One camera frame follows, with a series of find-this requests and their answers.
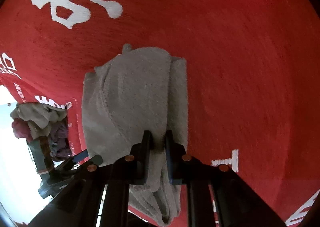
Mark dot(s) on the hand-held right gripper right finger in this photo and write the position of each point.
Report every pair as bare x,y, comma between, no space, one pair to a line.
171,164

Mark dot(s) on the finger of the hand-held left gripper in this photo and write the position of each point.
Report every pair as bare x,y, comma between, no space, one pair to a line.
96,160
80,155

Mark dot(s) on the red blanket with white print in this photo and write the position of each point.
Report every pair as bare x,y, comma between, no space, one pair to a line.
225,67

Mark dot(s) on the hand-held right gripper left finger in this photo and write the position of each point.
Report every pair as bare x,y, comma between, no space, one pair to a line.
145,157

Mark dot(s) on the grey fleece garment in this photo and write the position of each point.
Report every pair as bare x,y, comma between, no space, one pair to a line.
135,92

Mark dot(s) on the pile of mixed clothes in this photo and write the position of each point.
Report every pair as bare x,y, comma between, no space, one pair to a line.
37,114

